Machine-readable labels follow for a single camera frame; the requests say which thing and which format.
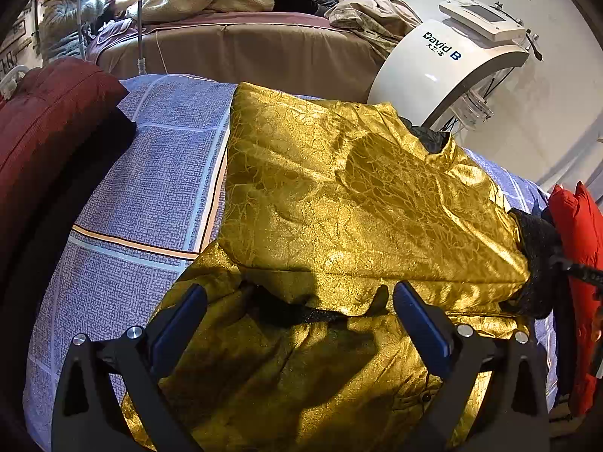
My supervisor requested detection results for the gold satin padded jacket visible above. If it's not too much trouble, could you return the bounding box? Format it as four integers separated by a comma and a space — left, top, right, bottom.
161, 83, 549, 451

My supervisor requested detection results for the beige clothes pile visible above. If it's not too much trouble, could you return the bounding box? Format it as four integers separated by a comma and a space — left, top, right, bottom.
126, 0, 422, 58

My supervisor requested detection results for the blue plaid bed sheet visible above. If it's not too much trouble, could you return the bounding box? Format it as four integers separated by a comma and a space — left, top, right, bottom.
21, 72, 562, 452

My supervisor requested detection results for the white David B machine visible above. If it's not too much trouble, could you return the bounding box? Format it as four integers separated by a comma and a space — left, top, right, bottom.
368, 0, 543, 128

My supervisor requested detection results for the dark red puffer jacket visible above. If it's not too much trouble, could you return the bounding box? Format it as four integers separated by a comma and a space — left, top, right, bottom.
1, 57, 128, 256

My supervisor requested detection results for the person in grey hoodie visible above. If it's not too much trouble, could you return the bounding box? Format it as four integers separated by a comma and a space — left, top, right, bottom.
39, 0, 137, 66

